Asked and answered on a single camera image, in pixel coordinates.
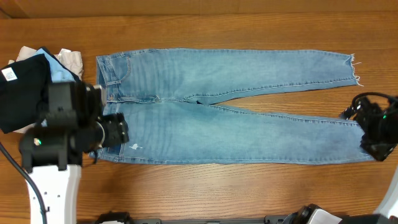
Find light blue denim jeans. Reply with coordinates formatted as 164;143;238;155
96;49;371;165

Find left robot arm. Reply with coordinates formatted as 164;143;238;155
19;82;129;223

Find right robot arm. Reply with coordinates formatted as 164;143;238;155
283;92;397;224

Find light blue printed shirt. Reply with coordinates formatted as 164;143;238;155
33;46;82;128

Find beige folded garment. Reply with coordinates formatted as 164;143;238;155
8;45;84;134

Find black folded shirt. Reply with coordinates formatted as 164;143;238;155
1;54;51;134

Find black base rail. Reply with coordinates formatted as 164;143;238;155
93;211;312;224

